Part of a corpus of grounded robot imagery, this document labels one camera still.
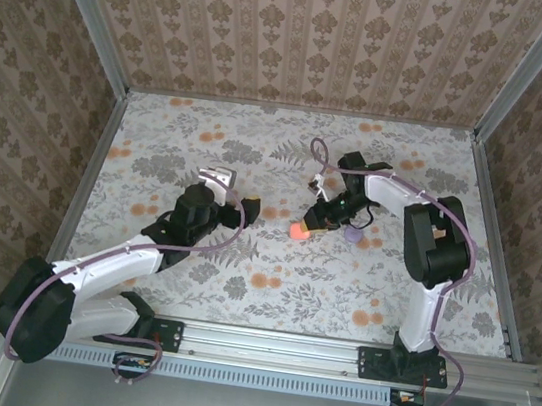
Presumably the aluminium frame post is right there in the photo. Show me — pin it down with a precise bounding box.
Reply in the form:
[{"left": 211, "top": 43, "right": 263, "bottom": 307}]
[
  {"left": 472, "top": 0, "right": 542, "bottom": 151},
  {"left": 22, "top": 0, "right": 143, "bottom": 99}
]

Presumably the grey slotted cable duct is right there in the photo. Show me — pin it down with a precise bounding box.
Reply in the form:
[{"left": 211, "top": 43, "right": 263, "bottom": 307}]
[{"left": 46, "top": 338, "right": 400, "bottom": 406}]

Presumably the black connector board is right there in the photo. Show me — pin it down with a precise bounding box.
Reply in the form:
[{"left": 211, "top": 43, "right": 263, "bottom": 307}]
[
  {"left": 387, "top": 387, "right": 427, "bottom": 406},
  {"left": 110, "top": 350, "right": 155, "bottom": 382}
]

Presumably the aluminium table side rail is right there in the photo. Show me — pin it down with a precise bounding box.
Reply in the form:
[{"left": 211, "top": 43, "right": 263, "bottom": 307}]
[
  {"left": 50, "top": 87, "right": 131, "bottom": 262},
  {"left": 440, "top": 134, "right": 542, "bottom": 364}
]

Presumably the orange earbud charging case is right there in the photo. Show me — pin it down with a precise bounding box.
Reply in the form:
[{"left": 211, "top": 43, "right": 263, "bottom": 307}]
[{"left": 287, "top": 220, "right": 314, "bottom": 244}]

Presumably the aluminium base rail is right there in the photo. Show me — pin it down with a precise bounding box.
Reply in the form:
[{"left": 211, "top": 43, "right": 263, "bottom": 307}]
[{"left": 64, "top": 300, "right": 542, "bottom": 406}]

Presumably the aluminium table back rail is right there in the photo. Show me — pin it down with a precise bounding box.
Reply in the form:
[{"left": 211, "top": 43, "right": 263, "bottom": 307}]
[{"left": 125, "top": 80, "right": 479, "bottom": 141}]

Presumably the purple earbud charging case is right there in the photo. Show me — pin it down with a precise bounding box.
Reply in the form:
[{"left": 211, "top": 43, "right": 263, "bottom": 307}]
[{"left": 342, "top": 224, "right": 366, "bottom": 244}]

